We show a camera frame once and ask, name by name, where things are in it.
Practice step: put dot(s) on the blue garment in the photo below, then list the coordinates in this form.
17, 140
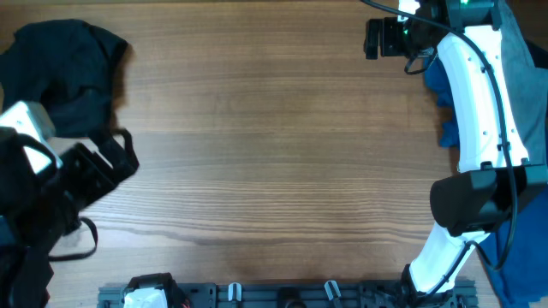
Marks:
523, 278

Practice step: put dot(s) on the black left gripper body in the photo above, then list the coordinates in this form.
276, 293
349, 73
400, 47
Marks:
81, 186

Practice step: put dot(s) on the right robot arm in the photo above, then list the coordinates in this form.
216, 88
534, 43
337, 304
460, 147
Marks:
495, 176

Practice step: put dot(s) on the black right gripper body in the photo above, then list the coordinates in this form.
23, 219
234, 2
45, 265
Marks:
400, 39

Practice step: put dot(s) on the black shorts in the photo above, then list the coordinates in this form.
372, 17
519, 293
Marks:
67, 66

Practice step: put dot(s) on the light blue denim shorts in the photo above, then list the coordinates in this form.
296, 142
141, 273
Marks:
527, 87

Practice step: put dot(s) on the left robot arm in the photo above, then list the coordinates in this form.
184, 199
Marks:
26, 245

